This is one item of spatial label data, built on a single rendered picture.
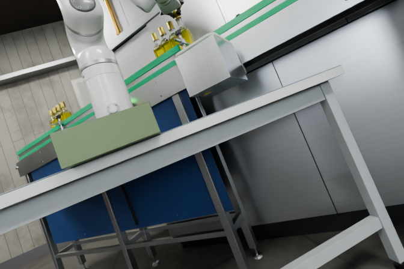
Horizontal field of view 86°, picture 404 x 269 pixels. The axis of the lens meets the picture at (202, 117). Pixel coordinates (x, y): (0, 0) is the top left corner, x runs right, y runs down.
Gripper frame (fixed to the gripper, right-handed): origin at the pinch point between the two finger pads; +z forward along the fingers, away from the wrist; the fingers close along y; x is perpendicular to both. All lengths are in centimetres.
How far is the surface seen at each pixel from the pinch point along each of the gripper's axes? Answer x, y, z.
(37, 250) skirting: 127, 306, 122
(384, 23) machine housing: 50, -80, -5
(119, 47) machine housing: -15, 51, 31
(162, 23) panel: -7.6, 12.2, 17.0
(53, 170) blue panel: 49, 131, 23
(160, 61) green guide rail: 23.8, 14.8, -9.0
